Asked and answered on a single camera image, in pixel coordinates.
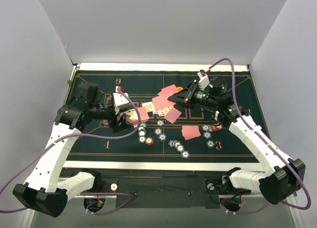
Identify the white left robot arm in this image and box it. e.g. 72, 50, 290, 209
13, 83, 136, 218

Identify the red poker chip stack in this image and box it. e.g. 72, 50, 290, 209
145, 137, 154, 145

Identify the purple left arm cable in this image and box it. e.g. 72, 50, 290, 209
0, 89, 141, 216

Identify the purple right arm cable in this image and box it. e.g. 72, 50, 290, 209
205, 57, 312, 215

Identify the red playing card deck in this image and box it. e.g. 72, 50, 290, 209
124, 107, 150, 125

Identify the green poker chip stack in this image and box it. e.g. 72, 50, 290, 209
206, 140, 215, 149

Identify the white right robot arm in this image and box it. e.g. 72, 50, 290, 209
168, 77, 306, 205

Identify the aluminium mounting rail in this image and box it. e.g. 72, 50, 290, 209
29, 176, 297, 198

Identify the red-backed playing card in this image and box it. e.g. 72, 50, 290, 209
152, 94, 175, 111
158, 85, 179, 96
182, 125, 201, 137
164, 107, 182, 124
183, 131, 201, 140

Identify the green poker table mat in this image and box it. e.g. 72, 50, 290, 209
68, 70, 256, 163

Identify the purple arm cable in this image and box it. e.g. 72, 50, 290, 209
205, 57, 312, 215
0, 89, 141, 216

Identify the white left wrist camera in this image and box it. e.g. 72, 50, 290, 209
113, 86, 132, 114

